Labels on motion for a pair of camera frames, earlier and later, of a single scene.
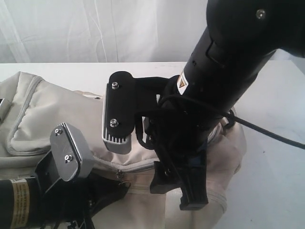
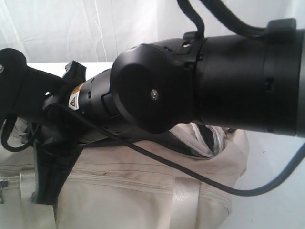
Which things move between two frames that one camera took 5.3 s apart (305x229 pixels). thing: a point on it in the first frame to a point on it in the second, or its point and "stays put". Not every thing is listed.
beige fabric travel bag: (31, 105) stays put
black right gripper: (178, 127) to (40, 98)
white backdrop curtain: (90, 31) stays put
